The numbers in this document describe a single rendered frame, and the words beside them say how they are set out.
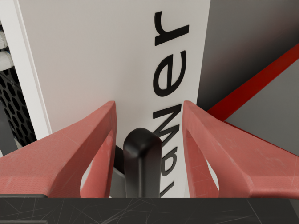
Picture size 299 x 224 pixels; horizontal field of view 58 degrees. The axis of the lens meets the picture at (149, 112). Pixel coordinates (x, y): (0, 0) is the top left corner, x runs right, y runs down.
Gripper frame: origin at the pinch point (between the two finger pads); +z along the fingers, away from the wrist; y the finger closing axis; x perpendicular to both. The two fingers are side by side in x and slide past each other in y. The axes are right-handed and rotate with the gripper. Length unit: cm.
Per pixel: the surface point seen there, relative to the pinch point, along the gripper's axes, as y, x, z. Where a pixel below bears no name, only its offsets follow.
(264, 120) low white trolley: -15.3, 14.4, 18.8
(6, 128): 10.5, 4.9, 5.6
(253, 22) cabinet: -17.3, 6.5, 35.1
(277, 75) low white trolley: -22.0, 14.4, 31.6
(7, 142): 10.7, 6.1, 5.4
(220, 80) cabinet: -11.6, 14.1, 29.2
